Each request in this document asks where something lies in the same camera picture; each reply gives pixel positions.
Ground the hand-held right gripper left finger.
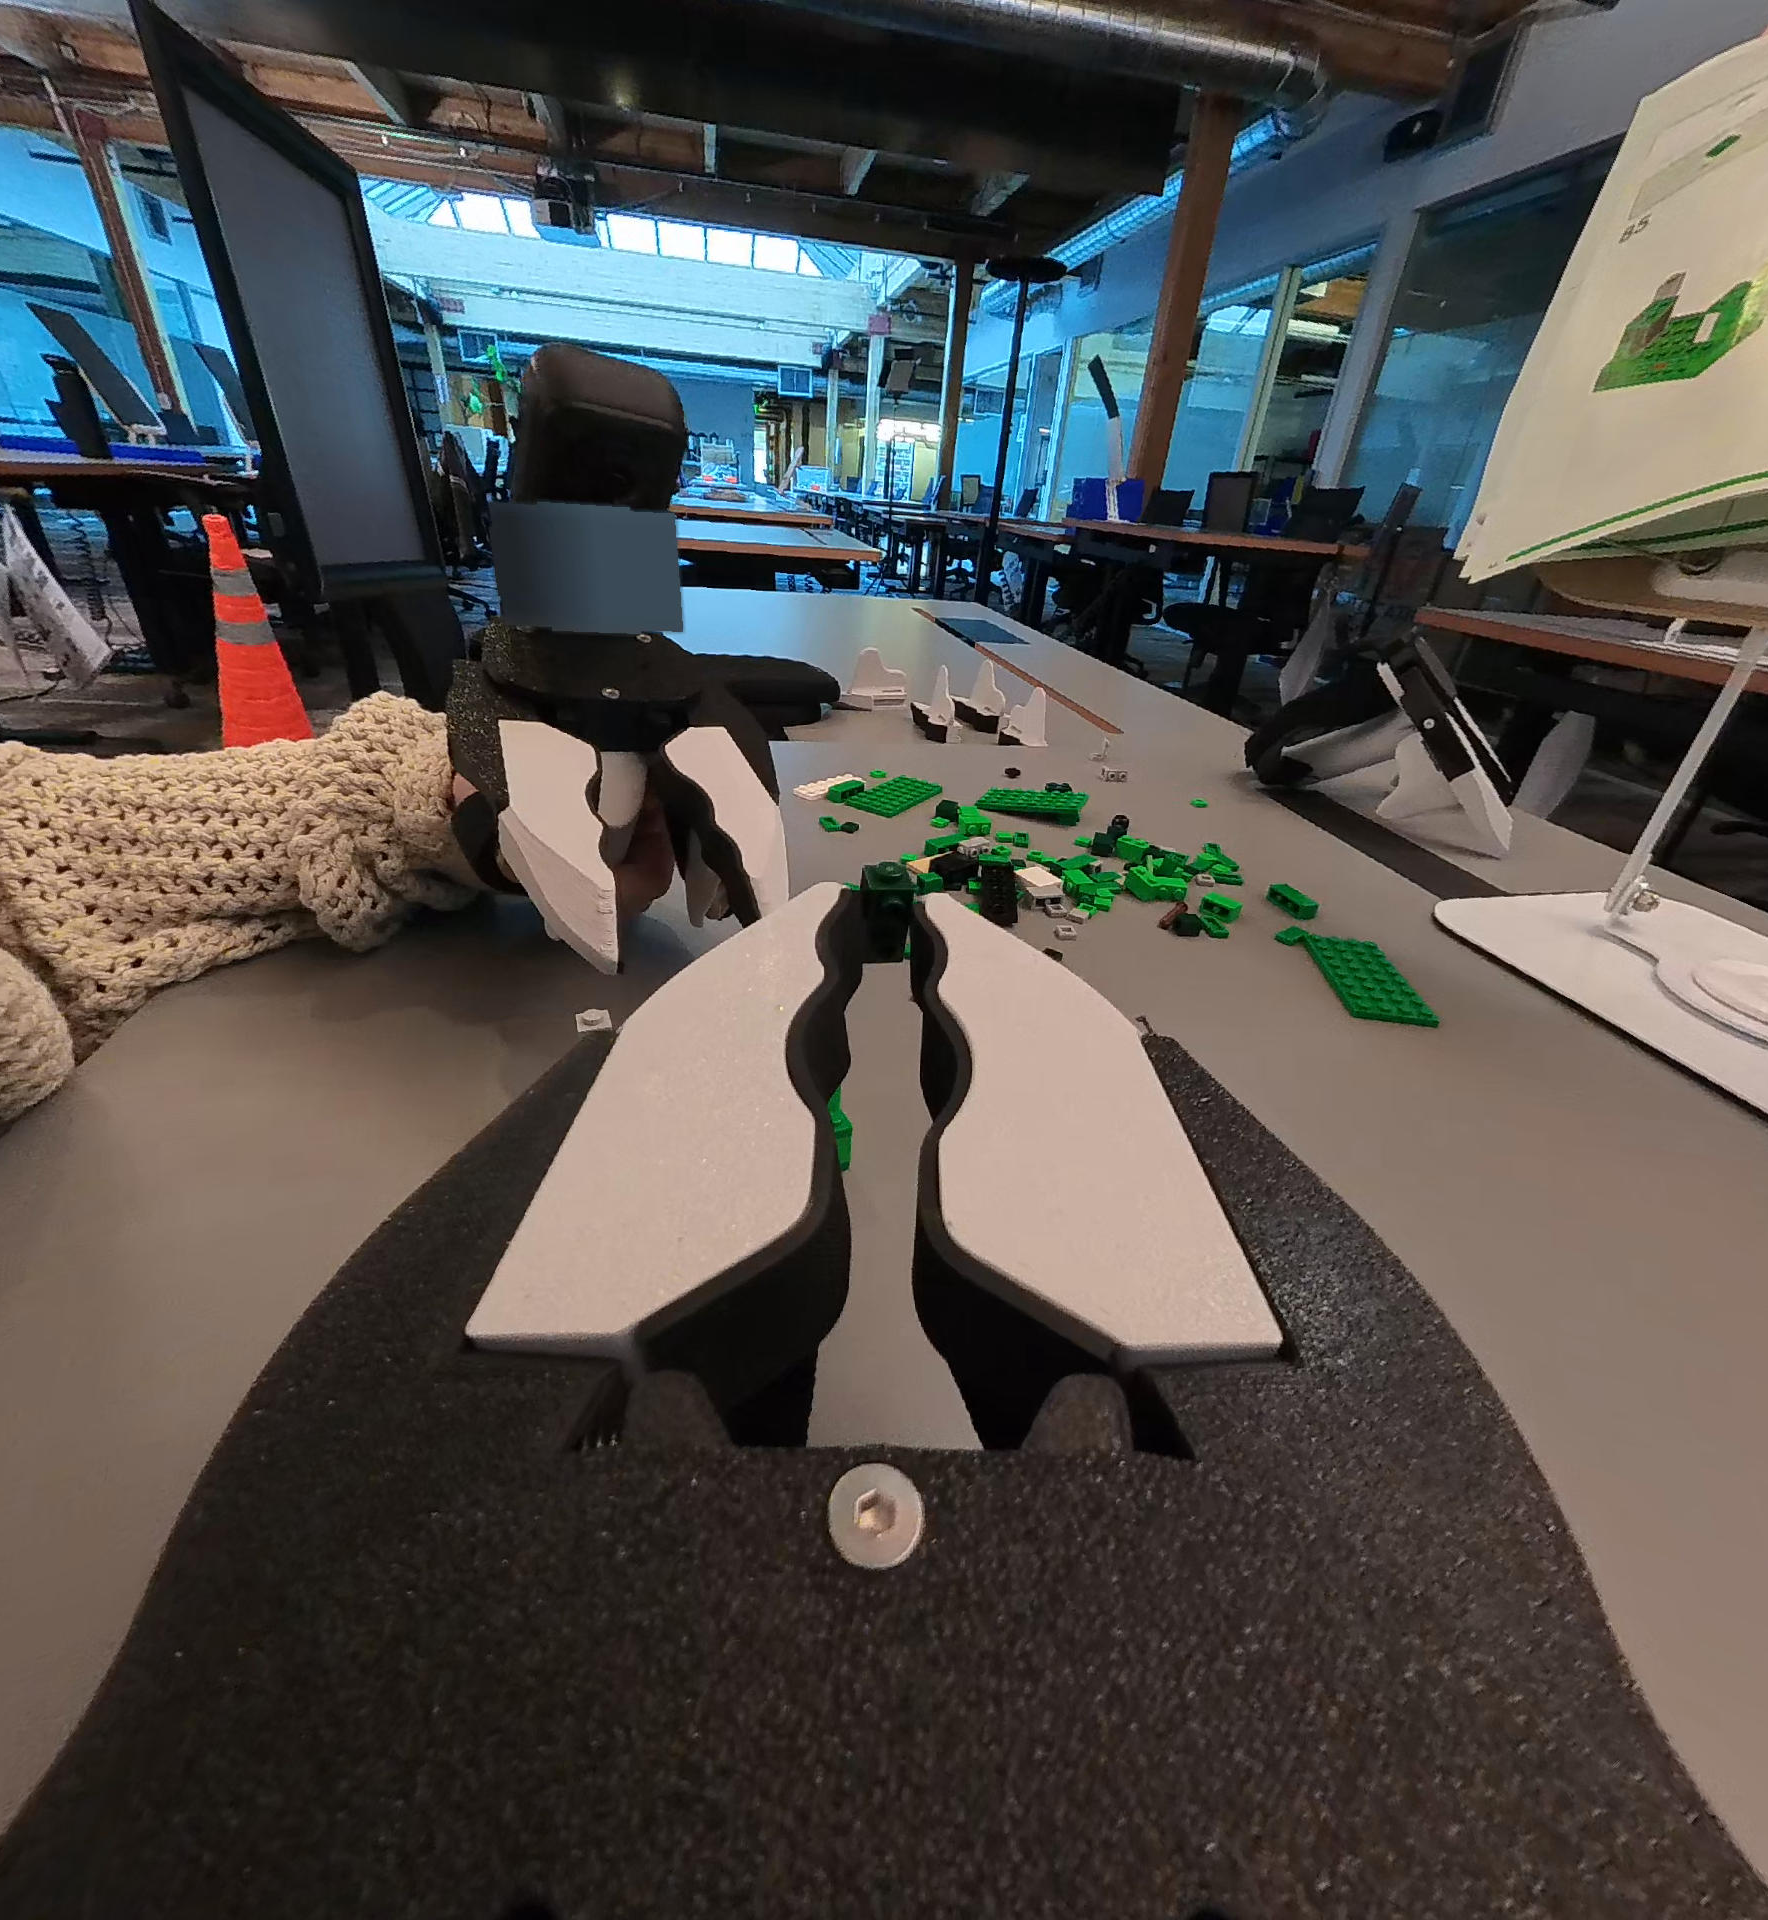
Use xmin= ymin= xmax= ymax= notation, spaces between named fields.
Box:
xmin=465 ymin=883 xmax=862 ymax=1446

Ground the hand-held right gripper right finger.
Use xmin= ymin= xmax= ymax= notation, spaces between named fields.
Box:
xmin=906 ymin=893 xmax=1286 ymax=1450

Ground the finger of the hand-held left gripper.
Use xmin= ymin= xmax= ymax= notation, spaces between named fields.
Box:
xmin=660 ymin=726 xmax=793 ymax=928
xmin=497 ymin=720 xmax=626 ymax=978

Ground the person's left forearm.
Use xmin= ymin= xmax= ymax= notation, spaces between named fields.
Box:
xmin=0 ymin=691 xmax=502 ymax=1175

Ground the pile of green lego bricks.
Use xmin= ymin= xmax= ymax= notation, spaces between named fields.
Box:
xmin=820 ymin=765 xmax=1324 ymax=943

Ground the long green lego plate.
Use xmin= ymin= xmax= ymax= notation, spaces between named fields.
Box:
xmin=1272 ymin=926 xmax=1444 ymax=1031

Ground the lego instruction booklet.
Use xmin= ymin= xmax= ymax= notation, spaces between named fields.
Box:
xmin=1454 ymin=13 xmax=1768 ymax=590

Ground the person's left hand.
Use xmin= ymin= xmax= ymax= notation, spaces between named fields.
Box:
xmin=615 ymin=816 xmax=680 ymax=920

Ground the black zip case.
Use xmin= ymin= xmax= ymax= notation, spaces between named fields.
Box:
xmin=675 ymin=652 xmax=843 ymax=726

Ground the wooden desk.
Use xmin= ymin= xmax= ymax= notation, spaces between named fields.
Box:
xmin=671 ymin=496 xmax=886 ymax=597
xmin=0 ymin=442 xmax=267 ymax=741

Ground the wooden strip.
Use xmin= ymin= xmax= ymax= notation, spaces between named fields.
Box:
xmin=951 ymin=605 xmax=1129 ymax=737

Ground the orange traffic cone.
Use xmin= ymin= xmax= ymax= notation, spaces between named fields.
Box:
xmin=200 ymin=513 xmax=321 ymax=750

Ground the black monitor on stand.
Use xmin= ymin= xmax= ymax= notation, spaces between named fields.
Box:
xmin=126 ymin=0 xmax=456 ymax=696

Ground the black and white device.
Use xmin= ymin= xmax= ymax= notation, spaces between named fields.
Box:
xmin=1242 ymin=627 xmax=1517 ymax=860

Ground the white booklet stand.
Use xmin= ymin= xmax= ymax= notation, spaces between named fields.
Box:
xmin=1431 ymin=547 xmax=1768 ymax=1165

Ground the white hanging cloth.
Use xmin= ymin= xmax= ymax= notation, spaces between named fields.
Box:
xmin=0 ymin=502 xmax=114 ymax=687

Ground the tilted black monitor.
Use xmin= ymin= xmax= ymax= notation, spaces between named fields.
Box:
xmin=26 ymin=300 xmax=170 ymax=460

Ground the metal ceiling duct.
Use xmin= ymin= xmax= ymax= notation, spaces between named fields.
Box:
xmin=811 ymin=0 xmax=1329 ymax=110

